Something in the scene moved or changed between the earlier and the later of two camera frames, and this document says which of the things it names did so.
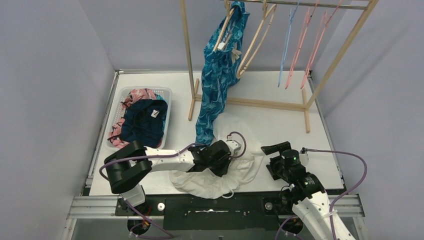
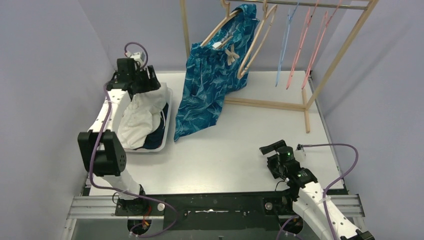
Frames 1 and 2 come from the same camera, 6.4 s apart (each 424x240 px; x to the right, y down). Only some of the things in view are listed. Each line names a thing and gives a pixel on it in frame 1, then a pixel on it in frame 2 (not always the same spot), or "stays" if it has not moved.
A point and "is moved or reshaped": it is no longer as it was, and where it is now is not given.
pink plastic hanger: x=328 y=24 stays
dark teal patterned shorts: x=221 y=68 is moved or reshaped
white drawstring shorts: x=244 y=164 -> x=141 y=120
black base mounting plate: x=210 y=212 stays
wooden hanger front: x=266 y=12 stays
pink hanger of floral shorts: x=308 y=18 stays
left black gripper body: x=222 y=162 -> x=145 y=82
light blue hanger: x=292 y=9 stays
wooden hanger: x=218 y=44 is moved or reshaped
